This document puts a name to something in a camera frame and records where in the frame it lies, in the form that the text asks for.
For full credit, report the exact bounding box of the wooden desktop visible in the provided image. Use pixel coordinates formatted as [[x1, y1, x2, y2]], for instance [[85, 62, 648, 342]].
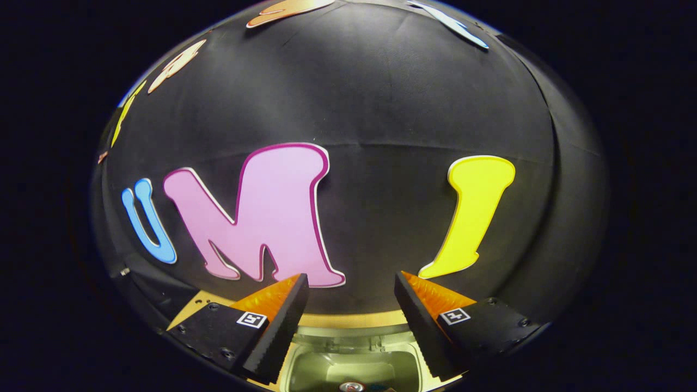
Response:
[[166, 290, 469, 392]]

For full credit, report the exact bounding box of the black backdrop cloth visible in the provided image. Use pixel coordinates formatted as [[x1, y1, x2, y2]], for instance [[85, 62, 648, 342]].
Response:
[[91, 0, 608, 349]]

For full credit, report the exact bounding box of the green desktop garbage bin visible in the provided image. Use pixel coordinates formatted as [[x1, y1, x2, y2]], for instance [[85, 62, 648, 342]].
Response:
[[279, 325, 439, 392]]

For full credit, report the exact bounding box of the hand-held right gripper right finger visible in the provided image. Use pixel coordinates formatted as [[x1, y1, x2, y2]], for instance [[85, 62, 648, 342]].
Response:
[[393, 271, 541, 383]]

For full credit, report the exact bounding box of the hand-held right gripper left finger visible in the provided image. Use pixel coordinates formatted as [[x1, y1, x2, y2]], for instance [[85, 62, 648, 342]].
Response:
[[166, 272, 310, 384]]

